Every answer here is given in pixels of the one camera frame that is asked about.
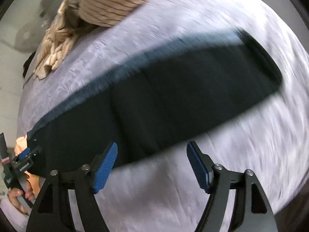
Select person's left hand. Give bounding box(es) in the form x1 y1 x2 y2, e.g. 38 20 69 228
8 173 41 213

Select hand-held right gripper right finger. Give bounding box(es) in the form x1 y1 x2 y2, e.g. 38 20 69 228
187 141 278 232

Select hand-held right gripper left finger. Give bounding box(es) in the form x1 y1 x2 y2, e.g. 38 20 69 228
26 142 118 232

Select lavender embossed blanket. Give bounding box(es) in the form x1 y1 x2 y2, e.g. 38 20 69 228
16 0 309 232

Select black pants with patterned waistband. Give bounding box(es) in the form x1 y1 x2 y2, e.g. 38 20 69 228
26 28 283 177

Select grey cloth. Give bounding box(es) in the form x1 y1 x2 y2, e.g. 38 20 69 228
61 0 99 33

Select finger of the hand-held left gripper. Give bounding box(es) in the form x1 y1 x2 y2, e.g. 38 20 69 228
13 146 43 173

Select beige striped cloth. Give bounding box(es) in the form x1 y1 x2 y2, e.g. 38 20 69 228
32 0 157 80

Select orange garment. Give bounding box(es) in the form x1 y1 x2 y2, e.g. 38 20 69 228
14 137 28 155

